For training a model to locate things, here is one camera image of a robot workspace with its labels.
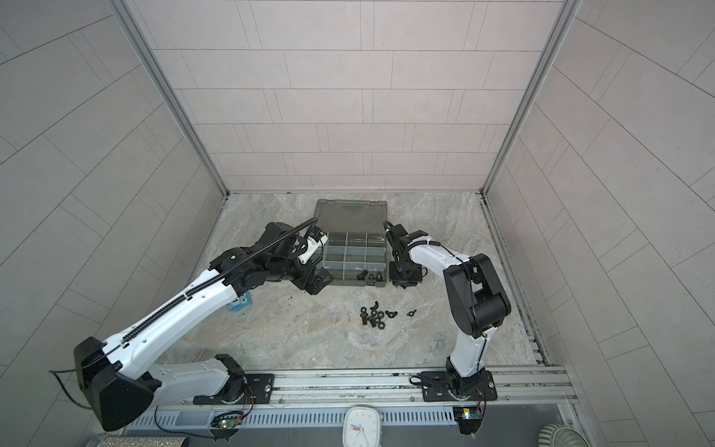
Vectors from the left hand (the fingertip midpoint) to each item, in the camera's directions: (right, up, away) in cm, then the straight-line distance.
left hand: (327, 268), depth 74 cm
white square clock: (+10, -35, -10) cm, 37 cm away
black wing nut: (+13, -14, +12) cm, 23 cm away
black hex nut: (+15, -19, +8) cm, 26 cm away
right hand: (+21, -8, +17) cm, 28 cm away
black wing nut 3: (+24, -16, +11) cm, 31 cm away
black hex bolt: (+10, -16, +9) cm, 21 cm away
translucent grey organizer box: (+6, +1, +22) cm, 23 cm away
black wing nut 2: (+18, -16, +9) cm, 26 cm away
